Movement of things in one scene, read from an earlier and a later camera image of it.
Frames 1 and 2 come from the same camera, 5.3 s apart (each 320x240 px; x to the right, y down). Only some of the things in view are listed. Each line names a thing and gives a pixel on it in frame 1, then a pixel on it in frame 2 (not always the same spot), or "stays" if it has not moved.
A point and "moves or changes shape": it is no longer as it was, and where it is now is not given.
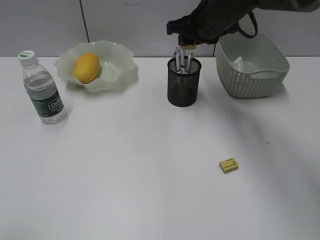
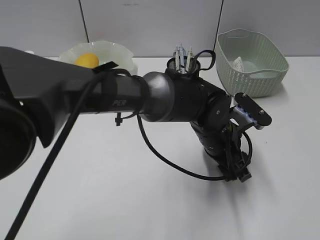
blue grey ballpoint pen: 177,60 stays
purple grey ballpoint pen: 185,56 moves or changes shape
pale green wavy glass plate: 118,70 stays
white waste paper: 238,64 stays
